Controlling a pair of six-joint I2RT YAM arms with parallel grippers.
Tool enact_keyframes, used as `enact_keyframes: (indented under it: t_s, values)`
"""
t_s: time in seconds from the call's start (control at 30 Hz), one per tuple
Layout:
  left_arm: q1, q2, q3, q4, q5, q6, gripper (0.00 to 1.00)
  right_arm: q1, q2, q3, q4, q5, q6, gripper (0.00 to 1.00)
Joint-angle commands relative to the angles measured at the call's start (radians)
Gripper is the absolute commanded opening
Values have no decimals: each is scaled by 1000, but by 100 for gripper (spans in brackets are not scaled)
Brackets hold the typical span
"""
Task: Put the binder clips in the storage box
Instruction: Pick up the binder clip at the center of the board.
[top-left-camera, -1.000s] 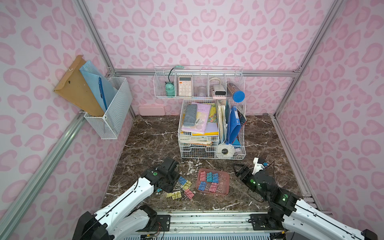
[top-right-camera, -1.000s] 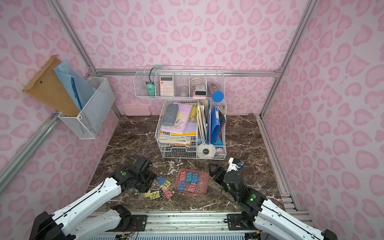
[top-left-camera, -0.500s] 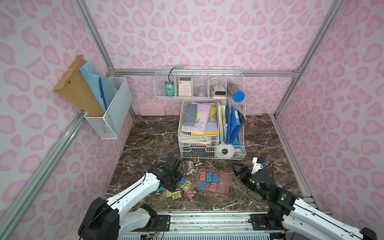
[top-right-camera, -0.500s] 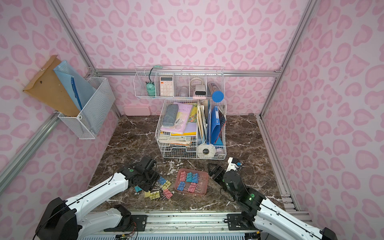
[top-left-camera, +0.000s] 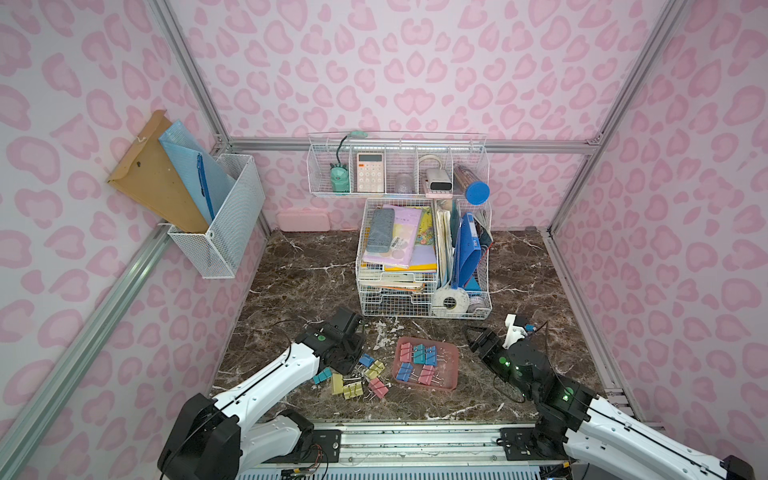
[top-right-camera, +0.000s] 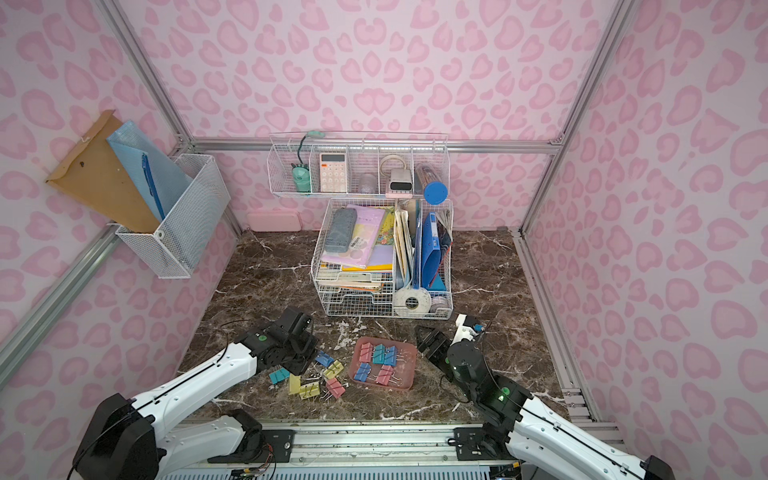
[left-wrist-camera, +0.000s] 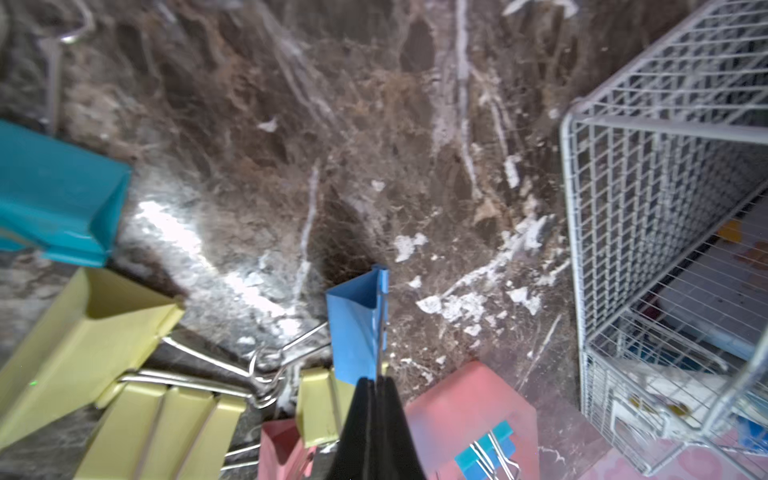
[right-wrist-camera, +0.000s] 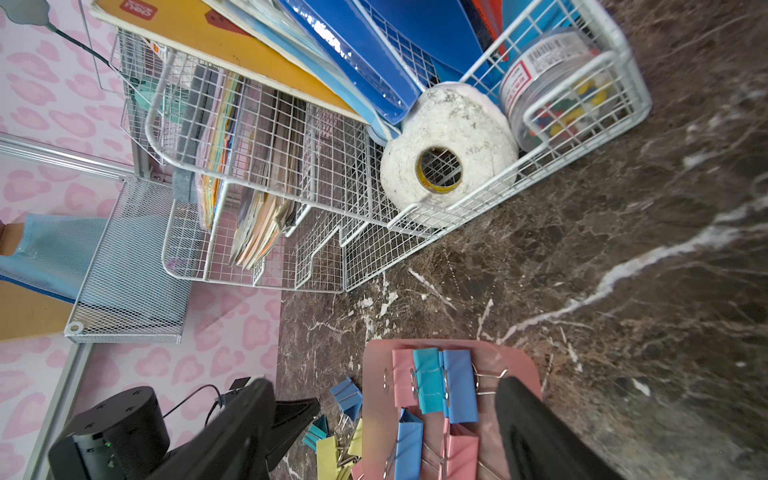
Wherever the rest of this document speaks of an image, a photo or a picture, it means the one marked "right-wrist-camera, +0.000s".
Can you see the green desk lamp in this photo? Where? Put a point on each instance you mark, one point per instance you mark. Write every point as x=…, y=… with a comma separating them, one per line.
x=37, y=13

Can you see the clear jar of pins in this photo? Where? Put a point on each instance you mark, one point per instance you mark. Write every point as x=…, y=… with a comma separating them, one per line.
x=535, y=111

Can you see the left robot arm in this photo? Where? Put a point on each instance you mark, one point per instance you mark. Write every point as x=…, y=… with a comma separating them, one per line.
x=122, y=437

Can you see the white tape roll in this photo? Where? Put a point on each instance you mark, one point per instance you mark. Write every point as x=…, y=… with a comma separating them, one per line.
x=453, y=141

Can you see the light blue folder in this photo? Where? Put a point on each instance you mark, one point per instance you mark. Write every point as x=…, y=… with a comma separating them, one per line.
x=54, y=254

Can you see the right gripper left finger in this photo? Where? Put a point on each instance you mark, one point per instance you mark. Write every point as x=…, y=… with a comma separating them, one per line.
x=246, y=440

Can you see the blue file folder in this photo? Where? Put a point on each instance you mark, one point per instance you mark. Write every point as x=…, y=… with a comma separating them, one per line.
x=392, y=51

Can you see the blue binder clip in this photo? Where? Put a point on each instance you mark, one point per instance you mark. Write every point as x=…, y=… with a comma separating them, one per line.
x=460, y=404
x=348, y=398
x=408, y=447

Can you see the white wire desk organizer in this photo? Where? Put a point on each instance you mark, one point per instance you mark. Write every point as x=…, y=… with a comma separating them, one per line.
x=276, y=154

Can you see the white mesh wall basket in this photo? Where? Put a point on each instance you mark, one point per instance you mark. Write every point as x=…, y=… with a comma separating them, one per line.
x=127, y=295

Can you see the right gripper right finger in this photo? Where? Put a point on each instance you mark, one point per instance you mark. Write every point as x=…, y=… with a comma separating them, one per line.
x=537, y=444

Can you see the yellow green binder clip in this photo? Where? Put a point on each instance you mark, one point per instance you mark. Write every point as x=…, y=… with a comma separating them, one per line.
x=355, y=444

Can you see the brown paper envelope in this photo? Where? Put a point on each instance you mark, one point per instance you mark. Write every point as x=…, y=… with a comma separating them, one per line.
x=25, y=313

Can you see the pink storage box tray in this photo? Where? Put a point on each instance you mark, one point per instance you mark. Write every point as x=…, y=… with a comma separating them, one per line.
x=491, y=363

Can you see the teal binder clip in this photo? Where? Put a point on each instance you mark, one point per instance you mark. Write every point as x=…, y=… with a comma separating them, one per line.
x=317, y=431
x=429, y=380

